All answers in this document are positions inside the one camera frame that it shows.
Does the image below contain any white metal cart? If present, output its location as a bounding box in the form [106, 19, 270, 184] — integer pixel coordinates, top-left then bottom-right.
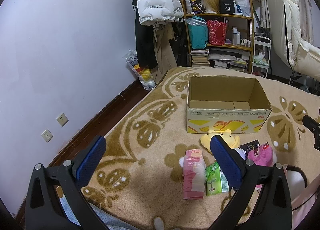
[251, 35, 272, 78]

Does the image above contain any white puffer jacket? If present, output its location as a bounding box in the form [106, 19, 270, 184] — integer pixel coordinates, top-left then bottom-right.
[137, 0, 184, 26]

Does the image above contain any beige trench coat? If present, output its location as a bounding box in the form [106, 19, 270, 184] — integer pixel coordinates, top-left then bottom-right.
[150, 23, 177, 84]

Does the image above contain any lavender-haired doll plush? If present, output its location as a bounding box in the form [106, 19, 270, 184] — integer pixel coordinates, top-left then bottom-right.
[234, 148, 247, 160]

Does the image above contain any black face tissue pack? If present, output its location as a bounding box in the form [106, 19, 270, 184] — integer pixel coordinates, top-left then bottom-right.
[239, 140, 260, 158]

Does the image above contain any wooden bookshelf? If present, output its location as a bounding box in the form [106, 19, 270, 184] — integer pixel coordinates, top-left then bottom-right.
[180, 0, 253, 72]

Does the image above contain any beige patterned carpet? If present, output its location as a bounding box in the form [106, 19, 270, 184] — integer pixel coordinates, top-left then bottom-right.
[82, 67, 319, 229]

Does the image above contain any red gift bag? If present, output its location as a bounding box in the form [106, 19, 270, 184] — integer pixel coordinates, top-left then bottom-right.
[207, 20, 228, 46]

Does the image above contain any teal bag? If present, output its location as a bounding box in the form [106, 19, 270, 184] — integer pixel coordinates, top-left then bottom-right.
[186, 16, 208, 49]

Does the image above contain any open cardboard box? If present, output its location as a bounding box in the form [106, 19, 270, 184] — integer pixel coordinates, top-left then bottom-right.
[186, 75, 272, 134]

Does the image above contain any pink bear plush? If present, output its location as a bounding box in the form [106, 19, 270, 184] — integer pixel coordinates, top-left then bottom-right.
[247, 143, 273, 167]

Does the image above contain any pink plastic-wrapped tissue pack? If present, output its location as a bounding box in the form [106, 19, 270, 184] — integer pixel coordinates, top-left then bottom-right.
[179, 149, 206, 200]

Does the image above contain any plastic bag of toys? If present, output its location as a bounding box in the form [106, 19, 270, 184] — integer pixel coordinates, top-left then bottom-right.
[123, 49, 156, 91]

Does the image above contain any green tissue pack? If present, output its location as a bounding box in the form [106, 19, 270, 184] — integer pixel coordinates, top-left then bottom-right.
[206, 162, 229, 196]

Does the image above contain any stack of books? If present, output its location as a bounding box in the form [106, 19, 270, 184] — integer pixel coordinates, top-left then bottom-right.
[190, 49, 210, 66]

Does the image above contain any lower wall socket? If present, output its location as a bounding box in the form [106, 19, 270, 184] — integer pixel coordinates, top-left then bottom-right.
[41, 129, 53, 142]

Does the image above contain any yellow bear plush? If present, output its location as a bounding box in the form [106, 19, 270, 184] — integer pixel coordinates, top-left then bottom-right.
[199, 129, 241, 155]

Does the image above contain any upper wall socket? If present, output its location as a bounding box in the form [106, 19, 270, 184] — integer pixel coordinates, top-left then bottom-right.
[56, 113, 68, 127]

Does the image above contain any wall socket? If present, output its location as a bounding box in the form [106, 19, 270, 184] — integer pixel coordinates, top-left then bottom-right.
[41, 129, 53, 142]
[56, 113, 68, 127]

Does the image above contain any black box with 40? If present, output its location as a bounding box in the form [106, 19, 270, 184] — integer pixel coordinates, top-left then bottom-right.
[219, 0, 235, 15]

